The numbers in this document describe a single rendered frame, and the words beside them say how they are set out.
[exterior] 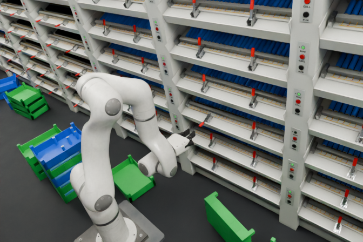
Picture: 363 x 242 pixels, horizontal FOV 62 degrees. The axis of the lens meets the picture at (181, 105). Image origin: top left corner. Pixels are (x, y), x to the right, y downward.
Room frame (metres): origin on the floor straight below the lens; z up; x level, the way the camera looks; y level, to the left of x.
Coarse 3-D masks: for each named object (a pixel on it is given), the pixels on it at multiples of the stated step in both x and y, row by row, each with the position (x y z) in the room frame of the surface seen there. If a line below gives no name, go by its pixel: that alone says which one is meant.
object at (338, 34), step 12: (336, 0) 0.95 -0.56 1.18; (348, 0) 0.95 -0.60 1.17; (360, 0) 0.92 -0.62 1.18; (336, 12) 0.91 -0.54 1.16; (348, 12) 0.90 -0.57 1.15; (360, 12) 0.87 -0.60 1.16; (324, 24) 0.89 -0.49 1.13; (336, 24) 0.89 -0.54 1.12; (348, 24) 0.87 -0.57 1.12; (360, 24) 0.85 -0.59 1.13; (324, 36) 0.87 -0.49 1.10; (336, 36) 0.85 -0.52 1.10; (348, 36) 0.83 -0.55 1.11; (360, 36) 0.81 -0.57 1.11; (324, 48) 0.87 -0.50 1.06; (336, 48) 0.84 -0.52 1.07; (348, 48) 0.81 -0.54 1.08; (360, 48) 0.79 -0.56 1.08
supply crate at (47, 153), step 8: (56, 136) 1.59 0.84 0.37; (64, 136) 1.62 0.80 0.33; (72, 136) 1.61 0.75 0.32; (80, 136) 1.60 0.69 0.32; (40, 144) 1.53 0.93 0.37; (48, 144) 1.55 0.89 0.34; (64, 144) 1.54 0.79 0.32; (72, 144) 1.53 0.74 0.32; (80, 144) 1.48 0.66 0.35; (40, 152) 1.51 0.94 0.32; (48, 152) 1.49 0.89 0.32; (56, 152) 1.48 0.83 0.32; (64, 152) 1.42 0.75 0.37; (72, 152) 1.44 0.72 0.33; (40, 160) 1.34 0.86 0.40; (48, 160) 1.36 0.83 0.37; (56, 160) 1.38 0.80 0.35; (48, 168) 1.34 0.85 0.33
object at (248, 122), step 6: (192, 102) 1.39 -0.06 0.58; (204, 108) 1.32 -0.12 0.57; (210, 108) 1.30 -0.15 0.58; (222, 114) 1.24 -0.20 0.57; (228, 114) 1.22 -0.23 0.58; (228, 120) 1.20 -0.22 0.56; (240, 120) 1.16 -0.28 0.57; (246, 120) 1.15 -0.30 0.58; (258, 126) 1.09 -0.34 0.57; (264, 126) 1.08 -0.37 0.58; (276, 132) 1.03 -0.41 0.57; (282, 132) 1.02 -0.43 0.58
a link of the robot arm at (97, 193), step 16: (96, 80) 0.91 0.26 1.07; (96, 96) 0.83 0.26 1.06; (112, 96) 0.82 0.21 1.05; (96, 112) 0.80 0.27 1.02; (112, 112) 0.80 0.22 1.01; (96, 128) 0.82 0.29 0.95; (96, 144) 0.82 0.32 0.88; (96, 160) 0.81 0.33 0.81; (96, 176) 0.78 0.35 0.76; (112, 176) 0.81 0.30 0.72; (80, 192) 0.77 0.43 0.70; (96, 192) 0.74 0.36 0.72; (112, 192) 0.77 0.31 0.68; (96, 208) 0.72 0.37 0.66
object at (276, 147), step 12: (192, 96) 1.45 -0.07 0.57; (180, 108) 1.38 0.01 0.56; (192, 120) 1.34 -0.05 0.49; (216, 120) 1.24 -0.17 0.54; (228, 132) 1.14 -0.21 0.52; (240, 132) 1.12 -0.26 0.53; (264, 132) 1.07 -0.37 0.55; (252, 144) 1.06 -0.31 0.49; (264, 144) 1.01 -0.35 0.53; (276, 144) 0.99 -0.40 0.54
